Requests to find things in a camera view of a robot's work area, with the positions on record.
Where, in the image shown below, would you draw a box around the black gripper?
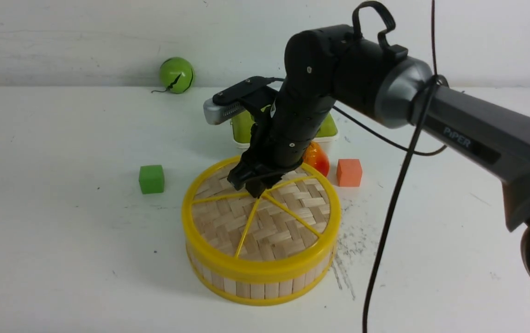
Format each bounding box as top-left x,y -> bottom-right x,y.
227,122 -> 303,198

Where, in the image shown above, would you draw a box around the yellow woven bamboo steamer lid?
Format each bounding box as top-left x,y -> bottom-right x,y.
181,157 -> 341,284

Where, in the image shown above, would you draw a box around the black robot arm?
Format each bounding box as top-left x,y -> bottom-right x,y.
212,25 -> 530,275

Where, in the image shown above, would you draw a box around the bamboo steamer basket yellow rims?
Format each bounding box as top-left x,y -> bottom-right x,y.
185,245 -> 336,306

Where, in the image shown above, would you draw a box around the green lidded plastic storage box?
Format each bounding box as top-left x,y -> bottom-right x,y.
230,111 -> 340,152

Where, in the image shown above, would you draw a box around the orange toy pear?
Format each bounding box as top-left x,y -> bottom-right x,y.
303,141 -> 330,177

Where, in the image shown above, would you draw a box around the green foam cube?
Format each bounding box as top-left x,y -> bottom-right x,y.
138,165 -> 165,195

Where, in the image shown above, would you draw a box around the orange foam cube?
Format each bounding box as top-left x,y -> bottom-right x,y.
336,159 -> 363,187

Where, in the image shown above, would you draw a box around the green toy ball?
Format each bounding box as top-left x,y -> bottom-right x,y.
151,56 -> 195,94

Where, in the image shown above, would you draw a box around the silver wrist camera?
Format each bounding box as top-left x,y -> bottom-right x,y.
203,76 -> 278,126

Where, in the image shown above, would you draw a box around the black cable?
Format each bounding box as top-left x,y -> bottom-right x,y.
332,0 -> 448,333

